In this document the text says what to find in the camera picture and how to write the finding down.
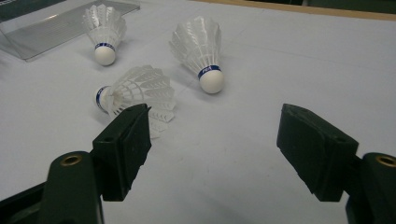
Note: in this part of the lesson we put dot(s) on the white feather shuttlecock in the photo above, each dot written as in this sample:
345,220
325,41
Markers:
140,88
105,34
199,49

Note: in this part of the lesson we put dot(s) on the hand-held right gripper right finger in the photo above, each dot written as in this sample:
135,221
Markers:
314,149

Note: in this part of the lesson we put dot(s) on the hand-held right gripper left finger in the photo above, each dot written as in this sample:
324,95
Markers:
121,149

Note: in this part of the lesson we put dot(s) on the white table cover sheet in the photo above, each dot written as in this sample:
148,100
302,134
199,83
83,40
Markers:
280,71

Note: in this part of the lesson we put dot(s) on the clear plastic tray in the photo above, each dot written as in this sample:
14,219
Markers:
46,34

